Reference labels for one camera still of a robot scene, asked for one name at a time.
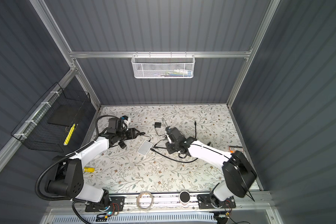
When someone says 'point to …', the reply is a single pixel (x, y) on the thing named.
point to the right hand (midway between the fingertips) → (171, 145)
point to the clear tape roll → (137, 201)
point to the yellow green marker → (69, 135)
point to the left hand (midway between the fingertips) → (137, 132)
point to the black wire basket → (33, 131)
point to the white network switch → (145, 148)
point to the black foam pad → (63, 115)
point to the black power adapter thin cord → (122, 144)
